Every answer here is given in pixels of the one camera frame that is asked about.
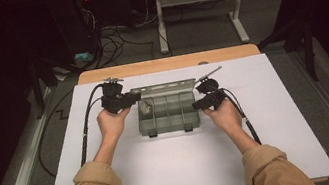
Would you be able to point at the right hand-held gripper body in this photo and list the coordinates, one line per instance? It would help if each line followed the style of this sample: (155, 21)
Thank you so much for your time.
(211, 89)

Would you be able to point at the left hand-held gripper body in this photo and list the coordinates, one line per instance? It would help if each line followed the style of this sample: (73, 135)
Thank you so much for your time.
(113, 99)

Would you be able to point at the grey plastic compartment box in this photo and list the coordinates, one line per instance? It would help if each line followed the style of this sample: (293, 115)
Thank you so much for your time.
(173, 114)

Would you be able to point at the person's left hand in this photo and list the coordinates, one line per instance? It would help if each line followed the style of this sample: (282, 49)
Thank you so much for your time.
(111, 125)

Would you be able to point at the person's right hand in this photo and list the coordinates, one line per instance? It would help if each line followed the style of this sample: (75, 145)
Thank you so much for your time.
(227, 117)

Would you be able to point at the teal object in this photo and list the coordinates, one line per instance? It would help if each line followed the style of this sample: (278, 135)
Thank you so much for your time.
(83, 57)

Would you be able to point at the white board sheet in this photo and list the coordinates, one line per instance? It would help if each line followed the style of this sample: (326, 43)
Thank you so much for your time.
(181, 164)

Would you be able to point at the black metal stand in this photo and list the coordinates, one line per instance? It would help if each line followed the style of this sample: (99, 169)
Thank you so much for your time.
(38, 93)
(309, 54)

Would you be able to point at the black computer tower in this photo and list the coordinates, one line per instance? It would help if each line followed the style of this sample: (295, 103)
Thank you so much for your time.
(73, 26)

